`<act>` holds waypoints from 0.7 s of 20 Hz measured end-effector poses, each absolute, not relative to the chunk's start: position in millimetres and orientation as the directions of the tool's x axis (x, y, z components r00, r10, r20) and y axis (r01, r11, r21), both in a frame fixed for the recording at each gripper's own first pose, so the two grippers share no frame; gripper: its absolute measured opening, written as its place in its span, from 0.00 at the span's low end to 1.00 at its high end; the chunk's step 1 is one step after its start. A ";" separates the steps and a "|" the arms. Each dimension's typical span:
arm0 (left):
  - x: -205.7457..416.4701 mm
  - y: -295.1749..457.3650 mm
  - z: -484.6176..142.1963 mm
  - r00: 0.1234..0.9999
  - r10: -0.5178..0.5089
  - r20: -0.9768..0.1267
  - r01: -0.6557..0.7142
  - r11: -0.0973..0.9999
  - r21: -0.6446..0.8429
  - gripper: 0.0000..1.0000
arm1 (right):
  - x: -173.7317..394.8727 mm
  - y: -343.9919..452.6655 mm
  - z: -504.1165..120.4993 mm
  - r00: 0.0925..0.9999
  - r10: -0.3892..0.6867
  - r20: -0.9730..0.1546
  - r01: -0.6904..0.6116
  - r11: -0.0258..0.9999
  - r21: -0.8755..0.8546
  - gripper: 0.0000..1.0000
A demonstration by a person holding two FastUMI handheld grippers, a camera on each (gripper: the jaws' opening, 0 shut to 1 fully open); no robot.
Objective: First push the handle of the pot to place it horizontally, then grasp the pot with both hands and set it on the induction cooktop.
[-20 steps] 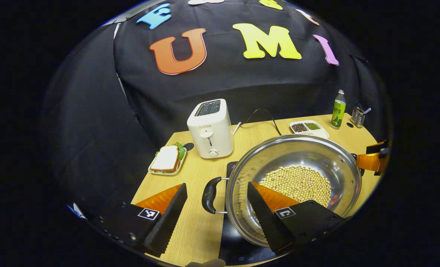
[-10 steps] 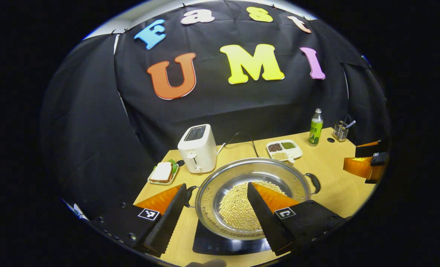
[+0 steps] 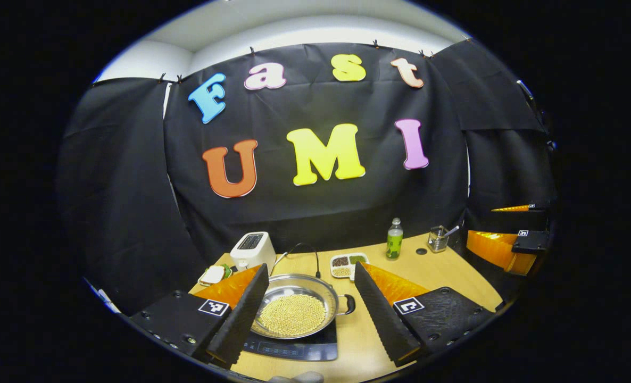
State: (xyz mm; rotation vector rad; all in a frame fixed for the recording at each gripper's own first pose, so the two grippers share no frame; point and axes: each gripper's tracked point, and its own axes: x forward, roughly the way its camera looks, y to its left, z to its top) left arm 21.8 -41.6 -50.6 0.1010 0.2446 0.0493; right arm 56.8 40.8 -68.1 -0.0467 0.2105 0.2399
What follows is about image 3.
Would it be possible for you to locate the white divided bean dish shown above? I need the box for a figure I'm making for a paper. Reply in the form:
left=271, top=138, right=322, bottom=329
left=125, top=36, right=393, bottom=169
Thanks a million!
left=329, top=253, right=369, bottom=281

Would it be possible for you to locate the wire mesh utensil holder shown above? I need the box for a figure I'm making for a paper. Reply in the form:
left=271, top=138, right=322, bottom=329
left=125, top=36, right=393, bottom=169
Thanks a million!
left=428, top=226, right=450, bottom=253

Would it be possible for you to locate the green label drink bottle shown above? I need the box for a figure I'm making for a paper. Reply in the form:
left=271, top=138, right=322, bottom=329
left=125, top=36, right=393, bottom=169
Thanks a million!
left=386, top=218, right=404, bottom=261

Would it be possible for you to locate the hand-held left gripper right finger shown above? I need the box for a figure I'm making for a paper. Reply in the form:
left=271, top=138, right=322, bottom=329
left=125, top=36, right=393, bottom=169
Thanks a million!
left=354, top=262, right=496, bottom=368

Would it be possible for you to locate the stainless steel pot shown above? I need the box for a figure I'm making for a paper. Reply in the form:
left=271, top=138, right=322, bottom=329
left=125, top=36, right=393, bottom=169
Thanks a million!
left=251, top=273, right=356, bottom=340

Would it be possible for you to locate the white toaster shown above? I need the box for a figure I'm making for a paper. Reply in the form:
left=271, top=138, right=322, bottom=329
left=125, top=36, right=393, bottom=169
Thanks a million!
left=230, top=231, right=277, bottom=273

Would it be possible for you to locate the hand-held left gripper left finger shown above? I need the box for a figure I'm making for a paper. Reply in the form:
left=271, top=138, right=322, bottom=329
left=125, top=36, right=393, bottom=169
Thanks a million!
left=129, top=263, right=270, bottom=368

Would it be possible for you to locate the black power cable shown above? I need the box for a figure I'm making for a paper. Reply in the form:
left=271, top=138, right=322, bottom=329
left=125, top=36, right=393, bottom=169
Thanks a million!
left=286, top=243, right=321, bottom=279

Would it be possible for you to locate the pile of soybeans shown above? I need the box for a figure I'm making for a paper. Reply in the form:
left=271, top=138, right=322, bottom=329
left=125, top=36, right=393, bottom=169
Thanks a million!
left=260, top=294, right=328, bottom=337

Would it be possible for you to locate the toy sandwich on tray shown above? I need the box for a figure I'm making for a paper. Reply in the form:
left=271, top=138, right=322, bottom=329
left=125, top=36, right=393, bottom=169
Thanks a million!
left=198, top=264, right=234, bottom=288

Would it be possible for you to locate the black induction cooktop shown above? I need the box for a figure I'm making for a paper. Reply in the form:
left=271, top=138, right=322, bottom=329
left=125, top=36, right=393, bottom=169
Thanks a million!
left=241, top=319, right=339, bottom=362

